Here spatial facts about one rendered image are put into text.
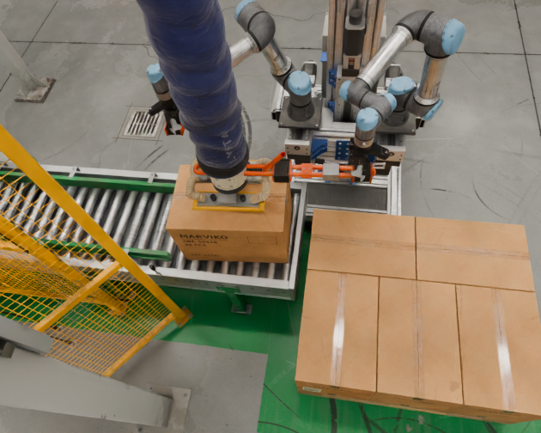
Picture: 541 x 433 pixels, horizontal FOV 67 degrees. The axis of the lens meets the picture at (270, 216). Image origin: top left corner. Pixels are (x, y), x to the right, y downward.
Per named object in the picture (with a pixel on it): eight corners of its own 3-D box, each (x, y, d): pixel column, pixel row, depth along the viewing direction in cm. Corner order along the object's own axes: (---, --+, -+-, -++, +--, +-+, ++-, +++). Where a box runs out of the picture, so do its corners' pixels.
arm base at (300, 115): (288, 100, 231) (288, 87, 222) (316, 101, 228) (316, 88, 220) (285, 120, 224) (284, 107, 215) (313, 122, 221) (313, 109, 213)
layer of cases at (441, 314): (297, 390, 240) (294, 380, 205) (313, 237, 287) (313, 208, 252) (519, 422, 222) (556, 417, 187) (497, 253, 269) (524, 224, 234)
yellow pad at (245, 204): (192, 210, 193) (190, 204, 189) (196, 192, 198) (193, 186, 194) (264, 212, 189) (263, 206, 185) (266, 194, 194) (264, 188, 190)
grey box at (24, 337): (-7, 345, 132) (-85, 320, 106) (1, 328, 135) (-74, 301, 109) (49, 353, 129) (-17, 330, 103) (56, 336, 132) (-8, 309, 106)
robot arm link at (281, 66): (288, 96, 221) (244, 26, 173) (274, 80, 228) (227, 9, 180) (306, 81, 219) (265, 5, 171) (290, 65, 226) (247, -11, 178)
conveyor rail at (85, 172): (-8, 180, 306) (-27, 165, 289) (-5, 174, 308) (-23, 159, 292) (302, 204, 270) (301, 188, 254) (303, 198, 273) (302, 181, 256)
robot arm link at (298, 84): (297, 109, 214) (296, 90, 202) (282, 94, 220) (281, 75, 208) (316, 99, 216) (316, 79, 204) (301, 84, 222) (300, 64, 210)
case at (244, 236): (186, 259, 243) (165, 228, 208) (197, 202, 262) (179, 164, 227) (288, 263, 236) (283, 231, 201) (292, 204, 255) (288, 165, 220)
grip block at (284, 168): (272, 183, 185) (271, 175, 180) (274, 165, 190) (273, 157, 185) (291, 183, 184) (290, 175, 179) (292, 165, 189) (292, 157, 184)
